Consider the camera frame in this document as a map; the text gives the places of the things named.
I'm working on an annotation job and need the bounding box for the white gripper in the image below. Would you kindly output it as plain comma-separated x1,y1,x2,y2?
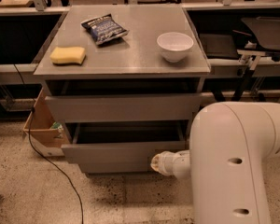
150,151,180,175

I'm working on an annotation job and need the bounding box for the white bowl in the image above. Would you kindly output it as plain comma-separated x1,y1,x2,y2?
157,32,194,63

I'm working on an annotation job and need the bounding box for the grey drawer cabinet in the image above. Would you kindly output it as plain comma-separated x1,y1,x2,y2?
35,5,210,175

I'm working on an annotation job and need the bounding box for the grey drawer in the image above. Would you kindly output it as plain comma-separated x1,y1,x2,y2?
45,93,201,123
62,120,187,164

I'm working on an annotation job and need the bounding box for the black power cable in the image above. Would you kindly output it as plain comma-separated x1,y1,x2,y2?
13,63,85,224

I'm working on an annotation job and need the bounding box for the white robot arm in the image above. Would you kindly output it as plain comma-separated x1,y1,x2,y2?
151,102,280,224

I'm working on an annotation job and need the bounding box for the yellow sponge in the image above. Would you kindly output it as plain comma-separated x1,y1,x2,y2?
49,47,86,64

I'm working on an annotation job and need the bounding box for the blue chip bag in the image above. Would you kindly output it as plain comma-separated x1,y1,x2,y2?
81,14,129,46

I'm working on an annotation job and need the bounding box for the grey top drawer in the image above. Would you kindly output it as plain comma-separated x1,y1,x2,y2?
45,93,201,123

